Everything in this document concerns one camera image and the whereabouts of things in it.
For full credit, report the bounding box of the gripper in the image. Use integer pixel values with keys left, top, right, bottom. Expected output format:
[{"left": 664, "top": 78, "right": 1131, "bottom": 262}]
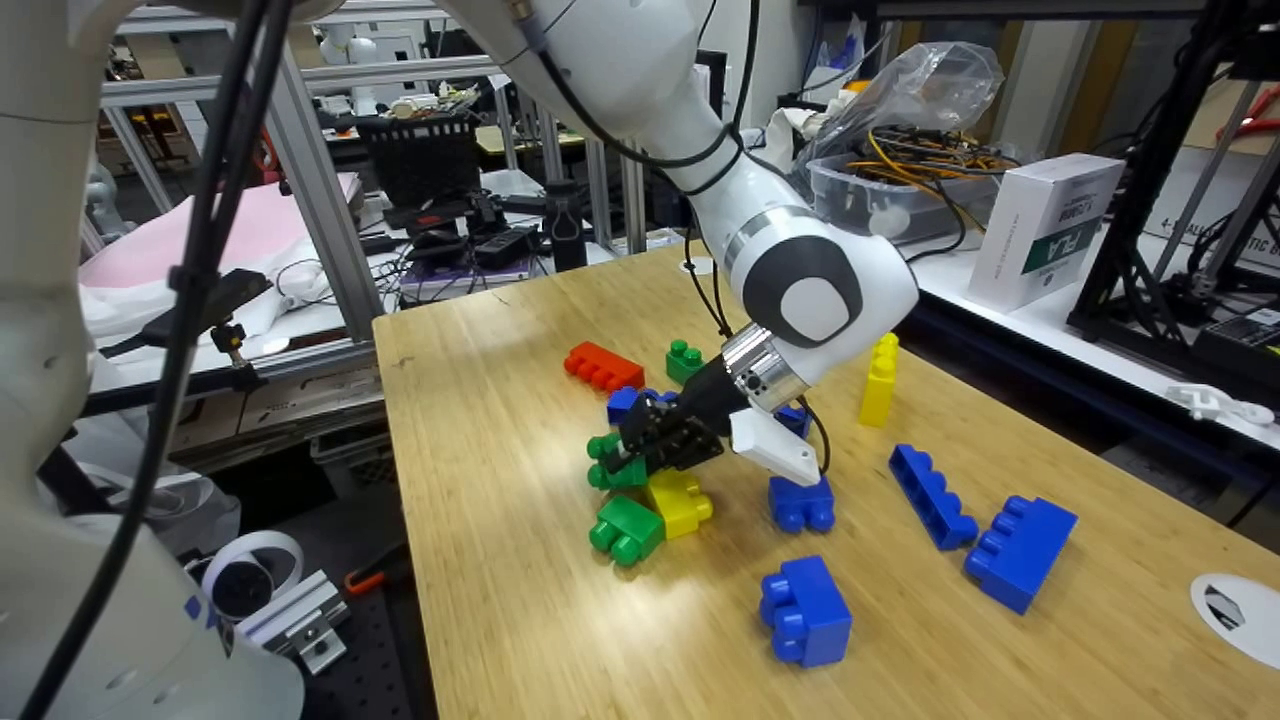
[{"left": 617, "top": 350, "right": 751, "bottom": 477}]

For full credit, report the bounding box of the small green toy block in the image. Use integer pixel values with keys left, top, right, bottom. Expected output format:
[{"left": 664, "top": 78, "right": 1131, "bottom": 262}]
[{"left": 664, "top": 339, "right": 707, "bottom": 387}]

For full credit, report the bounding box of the red toy block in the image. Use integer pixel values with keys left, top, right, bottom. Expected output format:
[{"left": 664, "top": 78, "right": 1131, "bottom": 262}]
[{"left": 563, "top": 341, "right": 647, "bottom": 394}]

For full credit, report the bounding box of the tall yellow toy block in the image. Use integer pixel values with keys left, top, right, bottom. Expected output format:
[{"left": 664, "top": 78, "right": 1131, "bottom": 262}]
[{"left": 857, "top": 332, "right": 901, "bottom": 430}]

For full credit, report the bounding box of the long blue toy block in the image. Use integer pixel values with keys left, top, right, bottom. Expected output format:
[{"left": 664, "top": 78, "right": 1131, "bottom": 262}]
[{"left": 888, "top": 443, "right": 981, "bottom": 552}]

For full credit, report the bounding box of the heap of black electronics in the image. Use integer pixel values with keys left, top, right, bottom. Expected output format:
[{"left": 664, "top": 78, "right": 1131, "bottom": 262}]
[{"left": 384, "top": 192, "right": 549, "bottom": 303}]

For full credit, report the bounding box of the large blue toy block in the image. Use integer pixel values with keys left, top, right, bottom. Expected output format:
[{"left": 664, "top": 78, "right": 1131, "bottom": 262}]
[{"left": 963, "top": 494, "right": 1080, "bottom": 616}]

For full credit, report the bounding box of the black basket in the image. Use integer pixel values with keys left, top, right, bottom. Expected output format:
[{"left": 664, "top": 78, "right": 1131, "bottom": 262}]
[{"left": 354, "top": 112, "right": 483, "bottom": 207}]

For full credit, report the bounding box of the white table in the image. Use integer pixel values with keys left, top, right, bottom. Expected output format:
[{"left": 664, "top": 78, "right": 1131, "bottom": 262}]
[{"left": 908, "top": 146, "right": 1280, "bottom": 456}]

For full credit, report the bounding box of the white cardboard box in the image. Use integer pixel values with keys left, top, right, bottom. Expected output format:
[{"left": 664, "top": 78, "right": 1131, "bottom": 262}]
[{"left": 966, "top": 152, "right": 1127, "bottom": 314}]

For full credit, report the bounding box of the clear plastic bag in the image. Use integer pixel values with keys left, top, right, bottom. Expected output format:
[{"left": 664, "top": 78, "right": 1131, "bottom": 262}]
[{"left": 818, "top": 41, "right": 1007, "bottom": 163}]

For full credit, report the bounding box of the white hand controller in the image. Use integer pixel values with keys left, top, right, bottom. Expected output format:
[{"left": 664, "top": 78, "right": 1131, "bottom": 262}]
[{"left": 199, "top": 529, "right": 307, "bottom": 623}]

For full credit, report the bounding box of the pink foam board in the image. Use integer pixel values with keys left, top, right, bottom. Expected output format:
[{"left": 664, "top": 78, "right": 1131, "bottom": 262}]
[{"left": 78, "top": 171, "right": 363, "bottom": 293}]

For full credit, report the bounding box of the white plastic bag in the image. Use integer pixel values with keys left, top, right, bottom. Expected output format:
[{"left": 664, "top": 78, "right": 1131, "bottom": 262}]
[{"left": 60, "top": 414, "right": 243, "bottom": 557}]

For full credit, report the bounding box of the white plastic clip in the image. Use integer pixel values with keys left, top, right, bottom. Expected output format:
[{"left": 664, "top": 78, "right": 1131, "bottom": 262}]
[{"left": 1164, "top": 384, "right": 1277, "bottom": 427}]

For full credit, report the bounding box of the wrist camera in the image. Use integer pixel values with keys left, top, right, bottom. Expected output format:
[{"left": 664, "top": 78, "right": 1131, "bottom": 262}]
[{"left": 728, "top": 404, "right": 823, "bottom": 488}]

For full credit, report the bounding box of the clear tub of cables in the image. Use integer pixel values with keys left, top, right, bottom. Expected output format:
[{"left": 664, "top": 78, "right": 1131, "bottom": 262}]
[{"left": 804, "top": 148, "right": 1003, "bottom": 247}]

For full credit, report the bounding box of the aluminium bracket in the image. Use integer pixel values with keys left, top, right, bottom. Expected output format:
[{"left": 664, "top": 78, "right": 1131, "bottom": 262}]
[{"left": 238, "top": 569, "right": 352, "bottom": 677}]

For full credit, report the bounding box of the aluminium frame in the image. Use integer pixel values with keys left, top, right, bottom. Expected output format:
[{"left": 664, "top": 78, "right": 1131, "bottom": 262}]
[{"left": 98, "top": 0, "right": 651, "bottom": 353}]

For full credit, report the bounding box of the black metal frame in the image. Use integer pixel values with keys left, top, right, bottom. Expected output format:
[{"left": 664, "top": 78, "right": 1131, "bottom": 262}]
[{"left": 1064, "top": 0, "right": 1280, "bottom": 373}]

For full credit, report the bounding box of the white cable grommet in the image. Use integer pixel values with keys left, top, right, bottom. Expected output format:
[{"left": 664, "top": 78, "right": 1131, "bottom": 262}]
[{"left": 1189, "top": 572, "right": 1280, "bottom": 670}]

